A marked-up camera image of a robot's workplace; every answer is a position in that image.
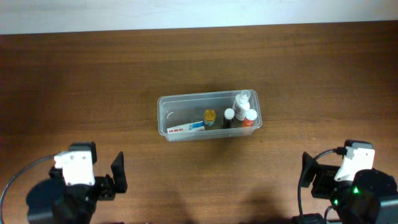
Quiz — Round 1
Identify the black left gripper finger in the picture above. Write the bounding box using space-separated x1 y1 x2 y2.
68 142 97 164
111 151 127 193

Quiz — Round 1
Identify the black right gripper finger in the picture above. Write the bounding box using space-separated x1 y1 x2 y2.
300 152 318 188
344 139 373 149

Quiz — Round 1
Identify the orange tube white cap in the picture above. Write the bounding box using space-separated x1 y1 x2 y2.
242 109 258 128

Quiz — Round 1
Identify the white bottle clear cap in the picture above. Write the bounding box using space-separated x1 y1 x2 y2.
232 90 251 121

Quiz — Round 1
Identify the white blue toothpaste box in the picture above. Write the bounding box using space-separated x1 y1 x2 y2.
167 121 205 134

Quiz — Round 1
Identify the dark bottle white cap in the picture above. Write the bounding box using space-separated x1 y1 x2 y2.
223 108 234 129

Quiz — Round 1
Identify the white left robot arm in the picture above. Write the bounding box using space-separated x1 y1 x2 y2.
26 142 127 223

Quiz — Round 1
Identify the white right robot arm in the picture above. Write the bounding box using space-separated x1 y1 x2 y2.
292 139 397 224

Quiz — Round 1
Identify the clear plastic container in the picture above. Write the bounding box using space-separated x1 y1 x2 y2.
157 90 262 141

